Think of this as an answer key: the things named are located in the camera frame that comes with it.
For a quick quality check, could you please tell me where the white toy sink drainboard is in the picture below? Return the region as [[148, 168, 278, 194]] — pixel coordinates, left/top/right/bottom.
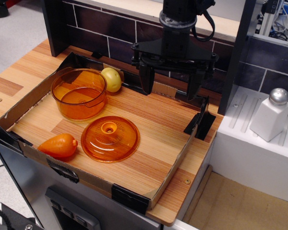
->
[[210, 87, 288, 201]]

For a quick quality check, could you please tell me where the grey toy oven front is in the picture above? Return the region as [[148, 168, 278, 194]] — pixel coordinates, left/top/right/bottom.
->
[[45, 188, 101, 230]]

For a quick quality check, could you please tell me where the orange transparent pot lid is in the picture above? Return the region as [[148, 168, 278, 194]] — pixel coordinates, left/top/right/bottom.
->
[[81, 116, 140, 163]]

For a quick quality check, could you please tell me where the orange plastic carrot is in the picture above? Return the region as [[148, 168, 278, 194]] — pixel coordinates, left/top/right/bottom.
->
[[37, 133, 78, 158]]

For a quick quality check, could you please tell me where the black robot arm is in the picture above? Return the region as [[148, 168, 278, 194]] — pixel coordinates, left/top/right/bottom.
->
[[132, 0, 219, 101]]

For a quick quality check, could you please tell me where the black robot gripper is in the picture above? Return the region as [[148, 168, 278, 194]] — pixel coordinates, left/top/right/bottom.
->
[[132, 29, 219, 101]]

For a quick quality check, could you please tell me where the white salt shaker silver cap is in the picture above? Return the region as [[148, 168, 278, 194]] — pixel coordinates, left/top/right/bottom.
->
[[250, 88, 288, 142]]

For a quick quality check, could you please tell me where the orange transparent pot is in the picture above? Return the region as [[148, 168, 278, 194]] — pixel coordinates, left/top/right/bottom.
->
[[50, 67, 107, 121]]

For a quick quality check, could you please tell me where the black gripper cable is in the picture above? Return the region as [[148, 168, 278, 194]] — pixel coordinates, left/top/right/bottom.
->
[[191, 9, 216, 43]]

